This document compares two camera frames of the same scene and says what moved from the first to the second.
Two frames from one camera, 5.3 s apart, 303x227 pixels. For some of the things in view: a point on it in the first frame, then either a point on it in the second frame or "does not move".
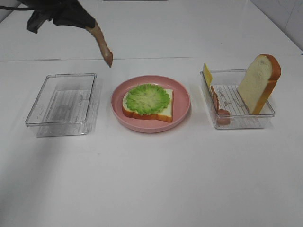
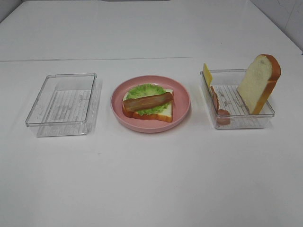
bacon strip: (105, 51) -> (132, 104)
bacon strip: (223, 117) does not move
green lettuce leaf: (147, 99) does not move
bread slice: (165, 114) does not move
